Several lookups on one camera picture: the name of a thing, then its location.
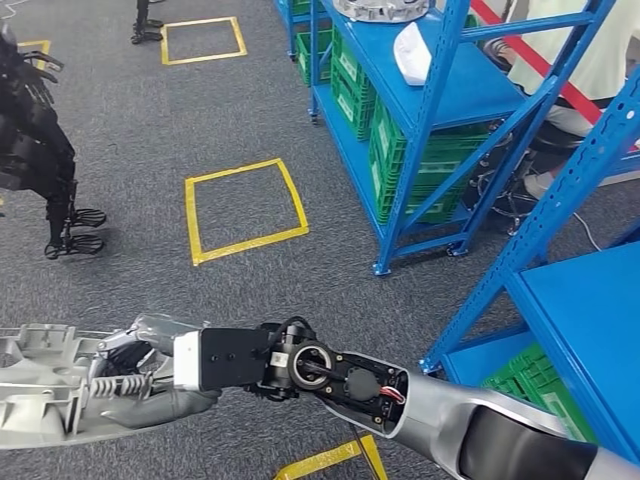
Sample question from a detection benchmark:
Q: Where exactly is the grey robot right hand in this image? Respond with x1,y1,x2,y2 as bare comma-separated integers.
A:
82,314,223,432

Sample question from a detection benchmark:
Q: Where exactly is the grey plastic wheel cover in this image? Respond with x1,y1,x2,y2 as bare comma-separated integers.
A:
332,0,432,25
0,322,223,452

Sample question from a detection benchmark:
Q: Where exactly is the blue metal shelf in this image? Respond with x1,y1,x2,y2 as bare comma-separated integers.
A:
273,0,321,62
307,0,618,278
419,66,640,465

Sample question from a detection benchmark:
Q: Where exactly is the white plastic part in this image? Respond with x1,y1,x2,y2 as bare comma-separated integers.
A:
392,21,432,88

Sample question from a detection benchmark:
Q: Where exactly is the black humanoid robot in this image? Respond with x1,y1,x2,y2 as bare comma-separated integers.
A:
131,0,165,46
0,23,107,261

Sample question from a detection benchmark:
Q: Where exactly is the yellow floor tape square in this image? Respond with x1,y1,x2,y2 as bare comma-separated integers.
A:
17,39,52,72
159,16,248,68

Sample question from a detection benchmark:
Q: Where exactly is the black wheeled stool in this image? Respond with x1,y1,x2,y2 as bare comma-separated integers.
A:
462,119,568,238

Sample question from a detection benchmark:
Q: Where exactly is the red barrier strip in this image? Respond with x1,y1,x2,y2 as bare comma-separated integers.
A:
469,0,640,155

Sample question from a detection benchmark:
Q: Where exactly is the person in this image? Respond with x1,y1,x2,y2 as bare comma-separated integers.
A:
482,0,640,201

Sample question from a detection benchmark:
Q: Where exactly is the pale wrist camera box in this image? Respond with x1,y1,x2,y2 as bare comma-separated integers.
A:
173,329,202,393

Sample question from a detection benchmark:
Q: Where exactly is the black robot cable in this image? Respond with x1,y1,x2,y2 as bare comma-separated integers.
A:
349,423,382,480

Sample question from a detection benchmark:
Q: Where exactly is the white cable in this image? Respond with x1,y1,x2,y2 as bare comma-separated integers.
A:
572,210,602,254

